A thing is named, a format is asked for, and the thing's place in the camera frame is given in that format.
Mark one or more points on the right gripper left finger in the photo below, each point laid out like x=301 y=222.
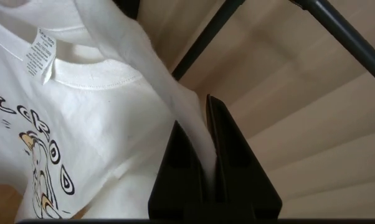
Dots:
x=175 y=186

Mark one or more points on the black clothes rack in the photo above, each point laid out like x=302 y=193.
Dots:
x=346 y=31

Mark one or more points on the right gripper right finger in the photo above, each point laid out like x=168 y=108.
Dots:
x=243 y=180

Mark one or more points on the white garment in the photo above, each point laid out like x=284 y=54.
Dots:
x=81 y=124

